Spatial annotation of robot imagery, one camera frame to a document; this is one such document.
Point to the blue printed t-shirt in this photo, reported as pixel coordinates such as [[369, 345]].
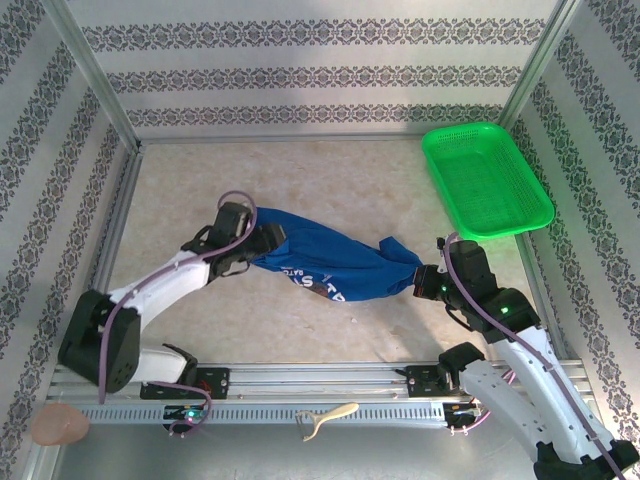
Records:
[[325, 255]]

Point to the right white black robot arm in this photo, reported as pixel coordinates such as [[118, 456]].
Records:
[[530, 390]]

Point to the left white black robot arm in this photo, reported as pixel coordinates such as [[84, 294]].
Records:
[[165, 285]]

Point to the green perforated plastic basket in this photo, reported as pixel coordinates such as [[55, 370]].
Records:
[[485, 180]]

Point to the small circuit board green light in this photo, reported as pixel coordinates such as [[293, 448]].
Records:
[[187, 414], [460, 410]]

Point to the cream plastic peeler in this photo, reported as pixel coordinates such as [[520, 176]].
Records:
[[340, 411]]

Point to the round pink disc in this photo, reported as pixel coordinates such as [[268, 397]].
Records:
[[60, 425]]

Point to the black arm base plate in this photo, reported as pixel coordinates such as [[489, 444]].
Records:
[[417, 382], [217, 382]]

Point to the aluminium mounting rail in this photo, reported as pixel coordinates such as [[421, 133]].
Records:
[[310, 382]]

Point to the aluminium enclosure frame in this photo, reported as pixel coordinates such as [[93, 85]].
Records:
[[91, 65]]

